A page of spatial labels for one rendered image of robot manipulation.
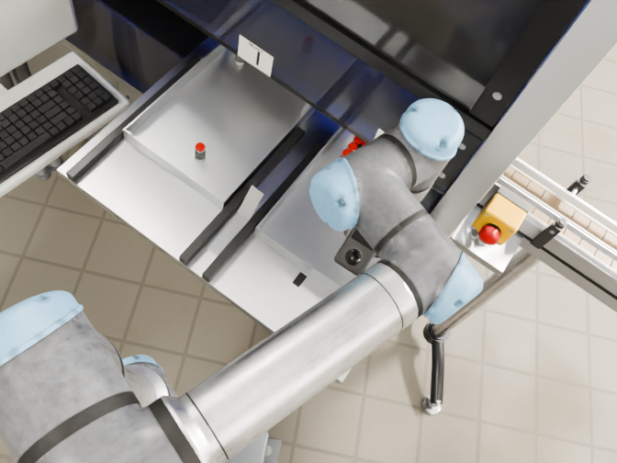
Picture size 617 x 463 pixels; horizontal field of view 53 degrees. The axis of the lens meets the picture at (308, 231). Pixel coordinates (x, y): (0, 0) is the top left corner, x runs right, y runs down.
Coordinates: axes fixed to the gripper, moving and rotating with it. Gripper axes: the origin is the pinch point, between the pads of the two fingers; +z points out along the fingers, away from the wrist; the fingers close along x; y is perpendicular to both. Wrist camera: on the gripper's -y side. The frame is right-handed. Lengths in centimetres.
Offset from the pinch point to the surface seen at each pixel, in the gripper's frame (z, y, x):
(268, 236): 18.1, 1.3, 16.7
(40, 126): 27, -5, 72
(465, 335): 110, 55, -43
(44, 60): 68, 28, 115
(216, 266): 19.6, -9.6, 20.9
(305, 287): 21.7, -1.5, 5.1
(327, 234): 21.4, 10.8, 8.2
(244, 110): 21, 24, 40
